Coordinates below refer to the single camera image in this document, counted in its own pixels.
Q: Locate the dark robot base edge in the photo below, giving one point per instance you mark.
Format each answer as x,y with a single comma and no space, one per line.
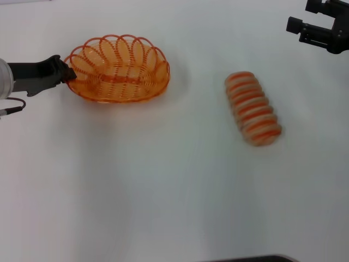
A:
259,259

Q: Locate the orange striped bread roll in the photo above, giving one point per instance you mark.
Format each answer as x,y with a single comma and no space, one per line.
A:
253,109

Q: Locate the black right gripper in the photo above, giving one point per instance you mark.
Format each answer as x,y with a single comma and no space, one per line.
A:
342,27

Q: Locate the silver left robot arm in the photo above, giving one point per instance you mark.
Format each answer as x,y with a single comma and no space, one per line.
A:
5,79

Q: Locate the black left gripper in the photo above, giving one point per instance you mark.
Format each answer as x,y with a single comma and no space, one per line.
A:
30,73

